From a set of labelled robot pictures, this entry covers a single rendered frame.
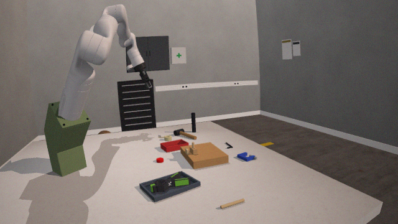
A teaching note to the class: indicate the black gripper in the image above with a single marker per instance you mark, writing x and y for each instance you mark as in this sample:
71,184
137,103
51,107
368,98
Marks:
143,74

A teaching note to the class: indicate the wooden-handled black mallet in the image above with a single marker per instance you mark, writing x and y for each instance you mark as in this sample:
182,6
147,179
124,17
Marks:
182,132

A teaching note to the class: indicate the light wooden board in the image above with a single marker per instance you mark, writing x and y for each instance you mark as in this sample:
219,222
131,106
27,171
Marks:
208,155

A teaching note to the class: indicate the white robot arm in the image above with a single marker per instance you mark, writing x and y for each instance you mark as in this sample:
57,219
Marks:
95,47

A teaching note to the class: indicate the black spring clamp with green grips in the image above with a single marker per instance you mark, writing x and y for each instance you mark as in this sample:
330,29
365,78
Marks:
163,184

